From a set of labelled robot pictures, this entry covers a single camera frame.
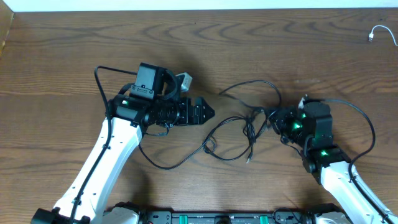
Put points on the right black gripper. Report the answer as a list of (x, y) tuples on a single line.
[(280, 119)]

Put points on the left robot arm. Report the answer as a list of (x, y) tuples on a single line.
[(154, 98)]

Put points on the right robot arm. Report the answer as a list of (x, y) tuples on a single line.
[(310, 126)]

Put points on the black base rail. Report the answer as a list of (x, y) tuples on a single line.
[(236, 217)]

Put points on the cardboard box edge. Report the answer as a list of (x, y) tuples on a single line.
[(6, 19)]

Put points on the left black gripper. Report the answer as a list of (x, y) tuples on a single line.
[(193, 111)]

